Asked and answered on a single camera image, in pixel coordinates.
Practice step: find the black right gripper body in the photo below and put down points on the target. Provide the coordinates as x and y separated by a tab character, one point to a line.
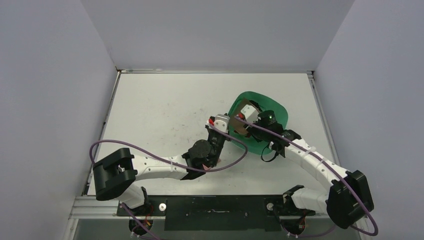
247	124

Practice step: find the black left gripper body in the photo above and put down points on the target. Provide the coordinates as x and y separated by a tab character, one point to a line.
217	143

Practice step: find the green plastic waste bin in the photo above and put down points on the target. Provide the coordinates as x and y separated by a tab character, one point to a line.
271	112

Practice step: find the pink hand broom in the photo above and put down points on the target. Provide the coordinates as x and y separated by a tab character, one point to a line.
206	168

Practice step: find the pink dustpan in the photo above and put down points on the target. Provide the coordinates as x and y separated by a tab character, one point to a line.
236	116

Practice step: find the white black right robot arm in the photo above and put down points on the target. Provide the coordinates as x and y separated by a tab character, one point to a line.
346	197

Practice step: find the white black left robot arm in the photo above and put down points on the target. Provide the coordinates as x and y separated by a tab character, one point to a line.
116	174

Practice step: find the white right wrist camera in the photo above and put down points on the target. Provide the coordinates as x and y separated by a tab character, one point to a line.
250	112

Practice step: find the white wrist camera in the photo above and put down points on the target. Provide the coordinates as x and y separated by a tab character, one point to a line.
221	122
250	112

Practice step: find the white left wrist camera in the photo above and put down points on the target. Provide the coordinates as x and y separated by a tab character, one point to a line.
221	122

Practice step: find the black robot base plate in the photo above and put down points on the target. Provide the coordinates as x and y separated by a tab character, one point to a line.
220	212

